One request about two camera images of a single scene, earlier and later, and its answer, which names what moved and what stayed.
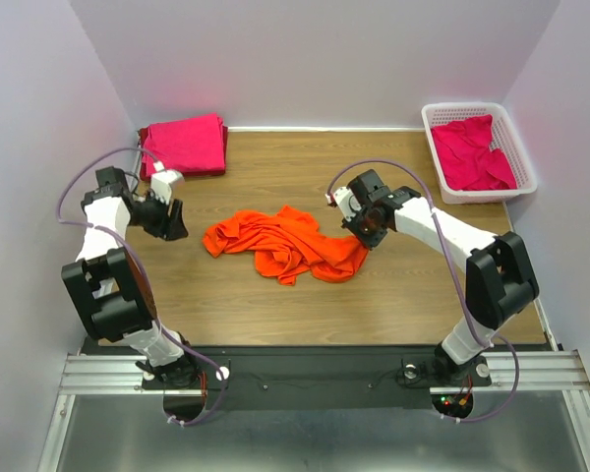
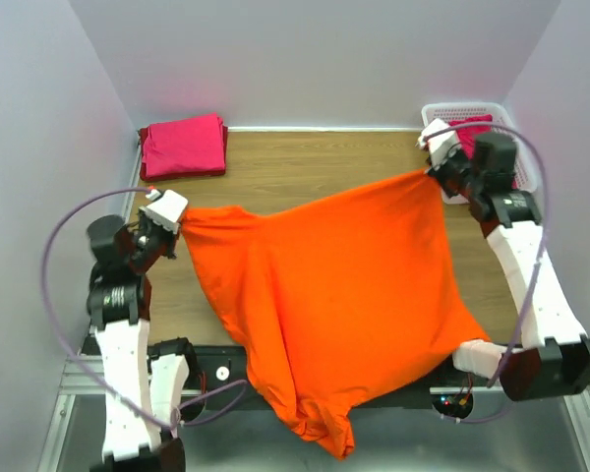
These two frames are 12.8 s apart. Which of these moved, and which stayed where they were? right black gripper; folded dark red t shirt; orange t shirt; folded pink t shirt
Moved: orange t shirt; right black gripper
Stayed: folded dark red t shirt; folded pink t shirt
